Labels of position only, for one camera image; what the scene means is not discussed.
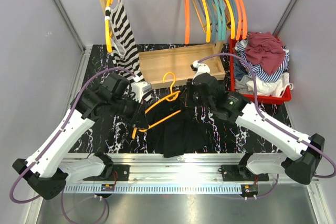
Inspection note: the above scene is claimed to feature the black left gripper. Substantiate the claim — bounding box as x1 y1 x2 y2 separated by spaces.
110 95 149 129

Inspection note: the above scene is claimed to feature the blue white striped tank top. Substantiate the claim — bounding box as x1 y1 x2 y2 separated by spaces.
235 39 290 82

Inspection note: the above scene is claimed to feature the black white striped tank top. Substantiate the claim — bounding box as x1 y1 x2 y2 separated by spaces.
108 0 144 82

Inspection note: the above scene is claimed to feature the maroon tank top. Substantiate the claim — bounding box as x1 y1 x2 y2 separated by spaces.
245 32 286 75

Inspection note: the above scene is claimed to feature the orange hanger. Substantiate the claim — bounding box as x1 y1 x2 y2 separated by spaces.
184 0 190 45

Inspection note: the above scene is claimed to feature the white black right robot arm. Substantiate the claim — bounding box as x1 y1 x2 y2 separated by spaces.
185 73 325 185

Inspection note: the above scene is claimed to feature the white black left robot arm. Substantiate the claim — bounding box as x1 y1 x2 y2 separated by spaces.
13 73 152 200

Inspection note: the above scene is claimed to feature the wooden clothes rack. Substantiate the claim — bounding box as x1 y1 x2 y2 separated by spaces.
99 0 224 89

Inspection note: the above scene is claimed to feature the pile of clothes in bin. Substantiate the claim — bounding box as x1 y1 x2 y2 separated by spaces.
233 32 293 98

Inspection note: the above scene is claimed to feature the bundle of empty hangers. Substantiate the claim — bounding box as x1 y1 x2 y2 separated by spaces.
206 0 248 42

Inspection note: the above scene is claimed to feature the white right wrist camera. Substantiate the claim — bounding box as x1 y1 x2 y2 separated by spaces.
190 60 210 79

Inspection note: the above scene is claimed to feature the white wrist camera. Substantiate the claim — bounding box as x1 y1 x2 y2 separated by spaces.
131 81 152 102
190 60 210 79

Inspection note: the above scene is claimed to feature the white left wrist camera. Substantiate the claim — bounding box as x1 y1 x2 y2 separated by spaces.
131 81 152 102

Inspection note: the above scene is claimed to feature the aluminium rail frame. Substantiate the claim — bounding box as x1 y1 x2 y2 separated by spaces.
35 45 320 183

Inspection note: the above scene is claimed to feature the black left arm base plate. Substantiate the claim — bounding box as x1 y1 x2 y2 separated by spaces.
105 164 130 182

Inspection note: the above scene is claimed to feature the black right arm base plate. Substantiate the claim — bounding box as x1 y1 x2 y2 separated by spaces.
218 165 269 182

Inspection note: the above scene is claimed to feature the white slotted cable duct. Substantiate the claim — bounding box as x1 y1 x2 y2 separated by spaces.
64 183 242 195

